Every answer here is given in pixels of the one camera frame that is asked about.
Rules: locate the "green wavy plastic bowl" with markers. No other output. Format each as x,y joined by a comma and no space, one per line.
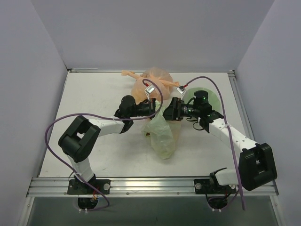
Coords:
213,99

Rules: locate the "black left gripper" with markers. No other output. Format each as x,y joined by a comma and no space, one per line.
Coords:
152,108

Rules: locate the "green plastic bag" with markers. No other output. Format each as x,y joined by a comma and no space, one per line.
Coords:
162,135

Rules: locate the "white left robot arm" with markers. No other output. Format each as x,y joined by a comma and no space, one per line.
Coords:
80,137

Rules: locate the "aluminium rail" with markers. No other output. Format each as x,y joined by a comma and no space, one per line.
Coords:
240,104
83,70
125,187

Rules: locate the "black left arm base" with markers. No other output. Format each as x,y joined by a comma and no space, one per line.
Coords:
94,188

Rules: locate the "aluminium back rail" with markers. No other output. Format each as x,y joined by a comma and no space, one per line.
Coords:
83,70

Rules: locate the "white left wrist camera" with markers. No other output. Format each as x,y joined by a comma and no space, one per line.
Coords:
149,89

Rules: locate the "aluminium right side rail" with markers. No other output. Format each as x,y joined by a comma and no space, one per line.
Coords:
240,104

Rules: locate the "aluminium front rail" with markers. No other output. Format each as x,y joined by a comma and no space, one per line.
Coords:
125,187

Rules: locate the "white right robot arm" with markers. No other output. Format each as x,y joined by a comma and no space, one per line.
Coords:
255,165

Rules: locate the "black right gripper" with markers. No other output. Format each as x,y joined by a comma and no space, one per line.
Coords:
175,108

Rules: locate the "orange tied plastic bag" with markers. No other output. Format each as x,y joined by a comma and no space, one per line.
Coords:
160,77

